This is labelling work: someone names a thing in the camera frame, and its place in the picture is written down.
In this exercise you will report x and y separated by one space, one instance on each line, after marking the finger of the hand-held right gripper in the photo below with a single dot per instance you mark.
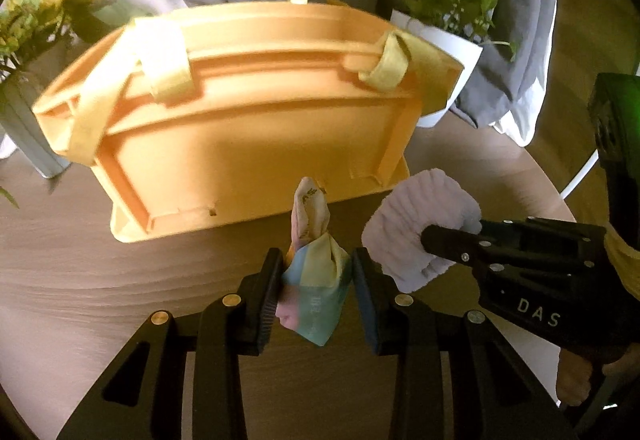
550 232
450 242

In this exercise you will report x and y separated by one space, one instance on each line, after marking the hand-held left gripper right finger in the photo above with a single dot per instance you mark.
367 290

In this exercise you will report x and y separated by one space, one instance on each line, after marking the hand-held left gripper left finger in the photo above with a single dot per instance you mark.
272 290

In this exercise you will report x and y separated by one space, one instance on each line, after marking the pastel patterned cloth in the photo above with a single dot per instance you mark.
315 280

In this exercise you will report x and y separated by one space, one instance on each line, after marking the lavender fluffy headband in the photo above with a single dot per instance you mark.
425 200

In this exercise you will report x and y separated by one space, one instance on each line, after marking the orange plastic storage box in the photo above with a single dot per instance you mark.
250 130

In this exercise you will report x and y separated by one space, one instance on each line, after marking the person's right hand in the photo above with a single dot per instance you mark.
572 380

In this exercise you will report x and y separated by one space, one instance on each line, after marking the white plant pot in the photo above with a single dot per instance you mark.
450 55

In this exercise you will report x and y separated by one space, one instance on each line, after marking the green leafy plant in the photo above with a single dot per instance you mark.
450 0

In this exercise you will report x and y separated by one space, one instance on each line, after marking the pale ribbed vase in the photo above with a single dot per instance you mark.
30 130

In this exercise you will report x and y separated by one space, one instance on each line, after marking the artificial sunflower bouquet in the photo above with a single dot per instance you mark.
55 5

